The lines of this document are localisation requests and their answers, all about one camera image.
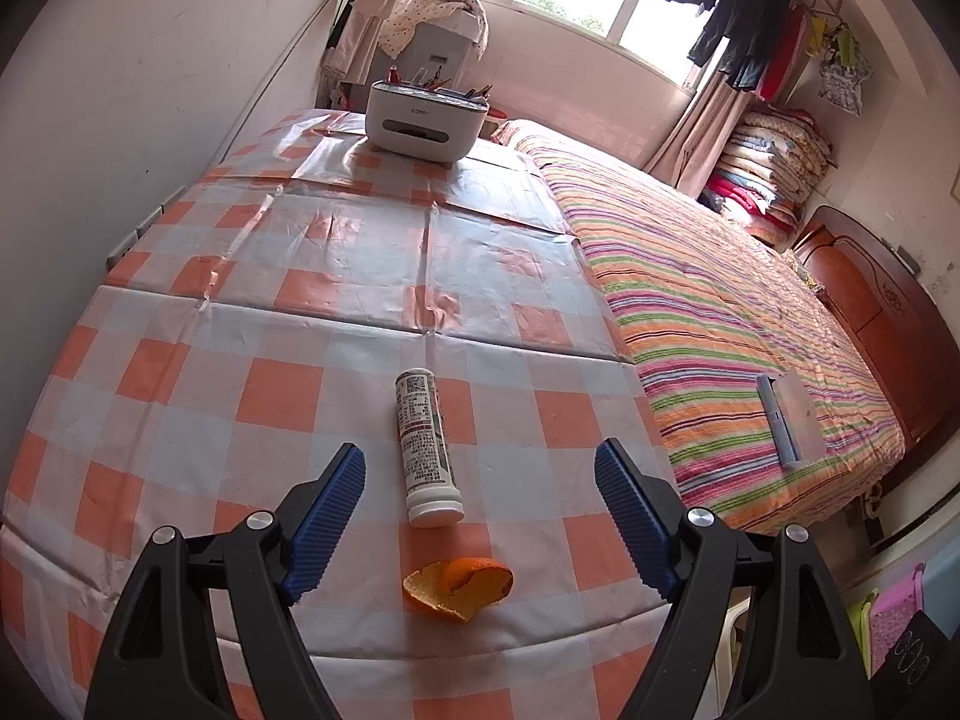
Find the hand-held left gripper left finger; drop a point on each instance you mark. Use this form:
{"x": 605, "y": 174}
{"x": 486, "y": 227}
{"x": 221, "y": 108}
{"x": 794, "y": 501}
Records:
{"x": 326, "y": 525}

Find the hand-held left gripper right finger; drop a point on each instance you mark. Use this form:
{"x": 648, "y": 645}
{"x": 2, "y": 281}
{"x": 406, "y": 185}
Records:
{"x": 637, "y": 525}

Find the white tube bottle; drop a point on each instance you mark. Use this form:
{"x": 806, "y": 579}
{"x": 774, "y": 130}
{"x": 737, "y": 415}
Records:
{"x": 424, "y": 450}

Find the orange peel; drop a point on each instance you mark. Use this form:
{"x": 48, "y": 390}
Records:
{"x": 457, "y": 589}

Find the white plastic stool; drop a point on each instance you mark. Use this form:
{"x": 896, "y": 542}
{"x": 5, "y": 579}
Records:
{"x": 739, "y": 637}

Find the white blue plastic case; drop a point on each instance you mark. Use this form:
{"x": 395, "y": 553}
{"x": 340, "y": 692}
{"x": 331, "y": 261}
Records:
{"x": 795, "y": 416}

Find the striped bed blanket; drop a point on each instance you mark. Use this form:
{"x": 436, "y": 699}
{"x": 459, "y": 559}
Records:
{"x": 712, "y": 315}

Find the pink plastic basket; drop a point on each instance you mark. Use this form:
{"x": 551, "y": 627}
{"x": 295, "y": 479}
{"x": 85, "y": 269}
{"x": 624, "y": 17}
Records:
{"x": 896, "y": 615}

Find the patterned pillow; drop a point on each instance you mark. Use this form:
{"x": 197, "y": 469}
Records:
{"x": 802, "y": 270}

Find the black printed board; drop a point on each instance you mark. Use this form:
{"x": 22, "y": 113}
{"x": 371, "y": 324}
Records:
{"x": 919, "y": 660}

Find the light blue plastic container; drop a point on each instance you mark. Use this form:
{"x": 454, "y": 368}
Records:
{"x": 945, "y": 592}

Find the brown wooden headboard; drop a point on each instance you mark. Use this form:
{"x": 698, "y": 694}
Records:
{"x": 870, "y": 300}

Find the stack of folded quilts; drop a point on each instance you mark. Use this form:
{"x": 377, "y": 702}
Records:
{"x": 765, "y": 165}

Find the beige window curtain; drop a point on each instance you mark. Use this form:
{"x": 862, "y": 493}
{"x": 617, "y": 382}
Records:
{"x": 697, "y": 127}

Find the white tissue box organizer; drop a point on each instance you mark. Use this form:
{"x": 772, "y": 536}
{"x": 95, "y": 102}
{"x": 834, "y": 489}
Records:
{"x": 420, "y": 120}

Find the red stool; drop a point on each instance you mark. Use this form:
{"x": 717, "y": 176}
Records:
{"x": 495, "y": 113}

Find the white floor appliance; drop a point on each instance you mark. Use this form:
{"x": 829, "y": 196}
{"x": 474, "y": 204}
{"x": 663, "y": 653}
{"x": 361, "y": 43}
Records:
{"x": 439, "y": 52}

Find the printed hanging bag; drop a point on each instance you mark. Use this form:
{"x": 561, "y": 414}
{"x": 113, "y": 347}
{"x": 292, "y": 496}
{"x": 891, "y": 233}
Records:
{"x": 844, "y": 79}

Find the white hanging garment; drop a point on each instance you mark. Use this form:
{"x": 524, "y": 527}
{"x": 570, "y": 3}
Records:
{"x": 360, "y": 30}

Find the row of hanging clothes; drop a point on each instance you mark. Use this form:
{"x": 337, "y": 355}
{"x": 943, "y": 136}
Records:
{"x": 742, "y": 37}

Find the white polka dot cloth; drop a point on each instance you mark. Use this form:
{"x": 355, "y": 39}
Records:
{"x": 427, "y": 0}

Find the grey wall socket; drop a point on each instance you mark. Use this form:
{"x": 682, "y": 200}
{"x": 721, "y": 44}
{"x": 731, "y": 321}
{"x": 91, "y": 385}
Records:
{"x": 907, "y": 261}

